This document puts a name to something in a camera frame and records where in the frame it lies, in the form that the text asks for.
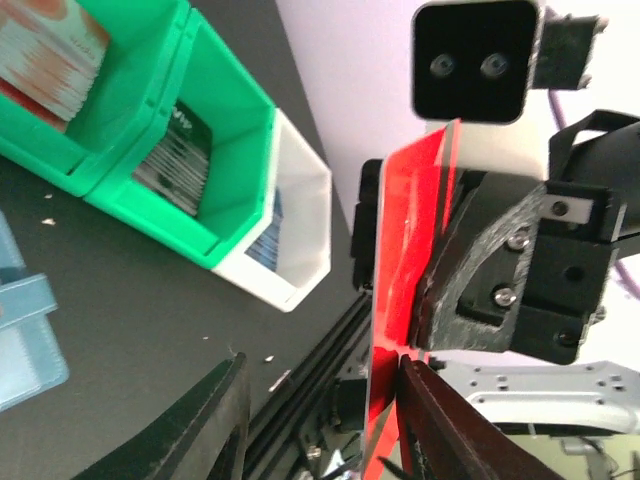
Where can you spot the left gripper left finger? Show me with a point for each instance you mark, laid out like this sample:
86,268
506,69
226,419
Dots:
203,435

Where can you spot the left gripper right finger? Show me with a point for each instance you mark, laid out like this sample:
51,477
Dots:
443,437

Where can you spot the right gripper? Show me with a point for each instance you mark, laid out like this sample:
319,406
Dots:
460,259

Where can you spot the white bin with blue cards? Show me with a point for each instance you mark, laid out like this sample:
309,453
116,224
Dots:
305,184

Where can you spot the blue card holder wallet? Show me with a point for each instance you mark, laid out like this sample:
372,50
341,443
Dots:
31,360

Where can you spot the green bin with black cards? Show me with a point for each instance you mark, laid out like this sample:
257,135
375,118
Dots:
215,85

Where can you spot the green bin with red cards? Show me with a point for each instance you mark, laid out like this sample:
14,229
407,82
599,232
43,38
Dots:
144,38

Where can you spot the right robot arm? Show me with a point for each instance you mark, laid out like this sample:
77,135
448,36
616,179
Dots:
601,150

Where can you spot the blue credit card stack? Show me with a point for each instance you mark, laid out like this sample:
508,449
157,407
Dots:
265,249

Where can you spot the black credit card stack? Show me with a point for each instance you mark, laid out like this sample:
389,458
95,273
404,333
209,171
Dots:
177,168

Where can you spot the red white credit card stack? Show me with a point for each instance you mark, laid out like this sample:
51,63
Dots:
51,54

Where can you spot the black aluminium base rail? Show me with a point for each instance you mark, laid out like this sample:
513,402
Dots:
311,425

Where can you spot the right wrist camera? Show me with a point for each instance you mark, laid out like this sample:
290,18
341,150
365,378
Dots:
489,70

